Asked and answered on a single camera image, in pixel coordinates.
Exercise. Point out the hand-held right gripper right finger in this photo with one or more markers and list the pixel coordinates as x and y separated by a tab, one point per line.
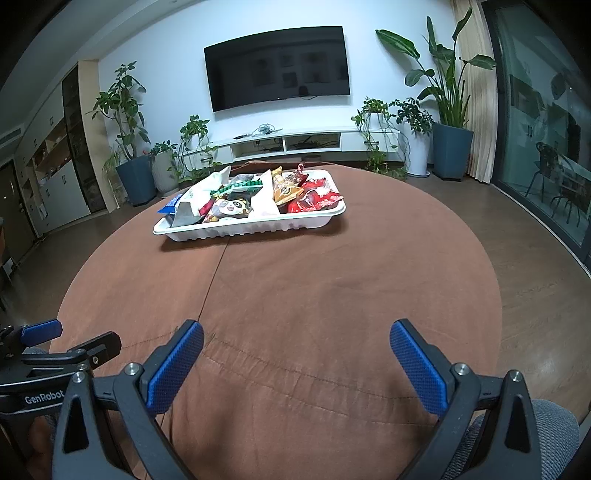
418	369

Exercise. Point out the black wall television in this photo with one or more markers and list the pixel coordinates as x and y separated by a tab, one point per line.
277	69

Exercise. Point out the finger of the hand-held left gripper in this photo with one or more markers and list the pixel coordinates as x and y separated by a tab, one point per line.
92	350
41	332

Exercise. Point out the white silvery snack packet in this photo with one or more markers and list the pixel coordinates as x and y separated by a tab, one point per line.
265	198

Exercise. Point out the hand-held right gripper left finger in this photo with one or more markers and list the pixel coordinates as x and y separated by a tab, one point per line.
175	364

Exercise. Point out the red chocolate ball bag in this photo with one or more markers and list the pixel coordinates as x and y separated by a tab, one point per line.
318	198

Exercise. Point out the red patterned candy packet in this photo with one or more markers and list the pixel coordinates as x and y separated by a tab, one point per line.
300	174

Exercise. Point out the white plastic tray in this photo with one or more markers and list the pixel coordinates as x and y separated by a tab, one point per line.
258	228

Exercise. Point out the blue cookie packet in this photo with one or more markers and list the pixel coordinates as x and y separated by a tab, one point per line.
171	201

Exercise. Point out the orange snack packet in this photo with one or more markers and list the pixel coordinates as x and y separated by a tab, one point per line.
286	189

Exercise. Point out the bushy plant in white planter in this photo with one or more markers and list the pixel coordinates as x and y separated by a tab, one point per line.
418	147

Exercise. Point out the glass sliding door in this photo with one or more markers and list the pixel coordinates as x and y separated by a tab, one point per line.
531	69

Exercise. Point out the broad-leaf plant in blue planter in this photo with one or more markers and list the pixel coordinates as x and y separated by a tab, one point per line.
452	147

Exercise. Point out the black outdoor chair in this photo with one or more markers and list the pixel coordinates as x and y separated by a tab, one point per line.
570	194
545	161

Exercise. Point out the teal panda snack packet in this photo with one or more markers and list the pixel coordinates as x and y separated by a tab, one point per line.
231	207

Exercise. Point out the plant in grey-white planter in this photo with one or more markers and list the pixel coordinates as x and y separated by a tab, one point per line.
164	173

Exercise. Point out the green red white snack packet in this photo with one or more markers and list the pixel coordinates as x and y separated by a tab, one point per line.
240	186

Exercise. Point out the beige curtain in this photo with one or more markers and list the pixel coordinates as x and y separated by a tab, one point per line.
480	115

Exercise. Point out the white television console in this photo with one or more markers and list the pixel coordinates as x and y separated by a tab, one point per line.
244	148

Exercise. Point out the trailing vine plant on stand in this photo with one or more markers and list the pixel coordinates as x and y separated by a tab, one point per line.
369	110
191	131

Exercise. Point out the brown tablecloth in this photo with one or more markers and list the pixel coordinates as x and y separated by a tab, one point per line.
346	300

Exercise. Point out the cream long snack packet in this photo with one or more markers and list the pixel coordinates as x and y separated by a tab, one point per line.
203	191

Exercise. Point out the built-in wall cabinet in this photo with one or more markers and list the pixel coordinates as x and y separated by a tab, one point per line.
60	194

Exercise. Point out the leafy tree in blue planter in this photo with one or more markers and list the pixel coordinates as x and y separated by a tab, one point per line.
136	180

